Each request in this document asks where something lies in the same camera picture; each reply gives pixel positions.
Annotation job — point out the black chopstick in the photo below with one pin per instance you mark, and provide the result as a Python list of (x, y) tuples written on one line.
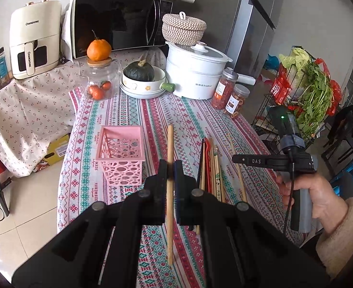
[(200, 162)]

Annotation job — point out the green leafy vegetables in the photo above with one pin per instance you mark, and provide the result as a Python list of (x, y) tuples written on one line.
[(304, 84)]

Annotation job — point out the striped patterned tablecloth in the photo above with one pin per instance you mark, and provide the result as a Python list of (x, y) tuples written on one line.
[(82, 182)]

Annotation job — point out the pink lattice utensil basket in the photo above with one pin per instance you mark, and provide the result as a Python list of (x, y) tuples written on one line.
[(120, 155)]

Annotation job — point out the cream air fryer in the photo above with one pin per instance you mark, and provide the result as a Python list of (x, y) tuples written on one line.
[(35, 38)]

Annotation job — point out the plain wooden chopstick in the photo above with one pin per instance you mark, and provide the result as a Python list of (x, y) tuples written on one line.
[(170, 194)]

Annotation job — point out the light wooden chopstick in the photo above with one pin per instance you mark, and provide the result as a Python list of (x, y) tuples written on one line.
[(239, 172)]

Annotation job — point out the printed bamboo chopstick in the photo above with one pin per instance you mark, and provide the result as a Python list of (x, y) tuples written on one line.
[(217, 175)]

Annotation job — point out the jar of red dried fruit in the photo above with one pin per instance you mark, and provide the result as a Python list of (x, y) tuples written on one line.
[(224, 88)]

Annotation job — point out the glass jar with wooden lid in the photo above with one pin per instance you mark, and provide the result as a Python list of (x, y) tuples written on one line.
[(102, 79)]

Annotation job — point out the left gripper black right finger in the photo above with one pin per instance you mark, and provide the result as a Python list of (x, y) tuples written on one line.
[(184, 203)]

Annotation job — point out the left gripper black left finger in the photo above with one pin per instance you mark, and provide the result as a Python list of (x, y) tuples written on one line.
[(155, 203)]

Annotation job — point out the white pan with green handle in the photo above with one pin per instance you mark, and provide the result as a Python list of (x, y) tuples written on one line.
[(147, 89)]

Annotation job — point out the woven lidded basket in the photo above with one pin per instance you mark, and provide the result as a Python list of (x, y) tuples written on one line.
[(182, 29)]

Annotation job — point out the jar of dried fruit rings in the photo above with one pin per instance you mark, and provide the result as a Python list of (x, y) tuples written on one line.
[(236, 100)]

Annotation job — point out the dark green squash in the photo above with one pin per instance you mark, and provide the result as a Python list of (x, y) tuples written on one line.
[(140, 71)]

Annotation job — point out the white electric cooking pot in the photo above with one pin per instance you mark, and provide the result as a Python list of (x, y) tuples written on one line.
[(194, 70)]

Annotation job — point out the floral white cloth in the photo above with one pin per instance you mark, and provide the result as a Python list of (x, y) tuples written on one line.
[(36, 111)]

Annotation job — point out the red plastic spoon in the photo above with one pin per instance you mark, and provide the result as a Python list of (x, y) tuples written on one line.
[(208, 179)]

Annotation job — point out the orange tangerine on jar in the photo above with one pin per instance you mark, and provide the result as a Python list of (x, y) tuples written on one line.
[(98, 49)]

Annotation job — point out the black microwave oven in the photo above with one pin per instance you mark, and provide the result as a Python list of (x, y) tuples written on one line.
[(124, 24)]

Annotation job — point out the yellow cardboard box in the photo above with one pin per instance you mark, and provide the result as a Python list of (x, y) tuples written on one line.
[(56, 152)]

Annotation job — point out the grey refrigerator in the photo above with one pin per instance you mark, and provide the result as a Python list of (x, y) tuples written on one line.
[(251, 35)]

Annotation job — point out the beige fuzzy sleeve forearm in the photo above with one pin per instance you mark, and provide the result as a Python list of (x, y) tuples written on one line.
[(336, 250)]

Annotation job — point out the black wire rack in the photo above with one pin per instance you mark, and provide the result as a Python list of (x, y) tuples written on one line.
[(269, 134)]

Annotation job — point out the person's right hand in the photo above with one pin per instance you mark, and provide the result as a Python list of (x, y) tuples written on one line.
[(328, 207)]

